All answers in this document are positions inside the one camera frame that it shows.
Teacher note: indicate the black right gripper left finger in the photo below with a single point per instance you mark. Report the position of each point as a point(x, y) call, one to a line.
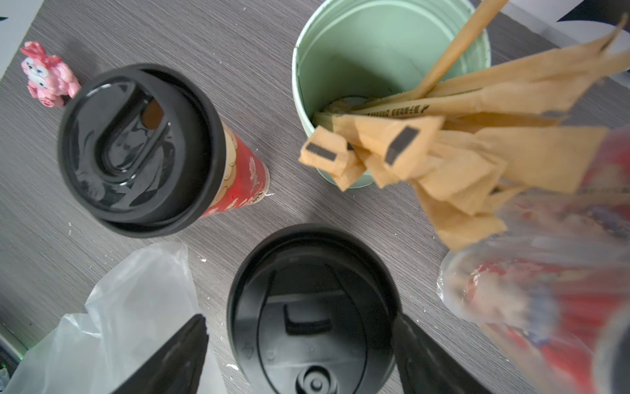
point(176, 367)

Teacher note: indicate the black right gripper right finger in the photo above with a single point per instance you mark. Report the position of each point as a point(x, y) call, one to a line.
point(424, 366)

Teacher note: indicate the pale milk tea cup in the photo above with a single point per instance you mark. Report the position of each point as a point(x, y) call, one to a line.
point(311, 311)

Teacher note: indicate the clear plastic carrier bag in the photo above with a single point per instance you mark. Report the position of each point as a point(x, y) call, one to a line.
point(553, 293)

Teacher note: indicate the red milk tea cup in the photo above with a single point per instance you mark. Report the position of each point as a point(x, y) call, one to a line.
point(145, 152)

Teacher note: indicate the bundle of paper straws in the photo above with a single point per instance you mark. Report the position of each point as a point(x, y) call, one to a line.
point(472, 144)

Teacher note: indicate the pink plush toy figure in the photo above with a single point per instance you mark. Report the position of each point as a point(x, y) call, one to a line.
point(50, 79)

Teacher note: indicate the green straw holder cup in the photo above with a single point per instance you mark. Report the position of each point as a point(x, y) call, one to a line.
point(361, 74)

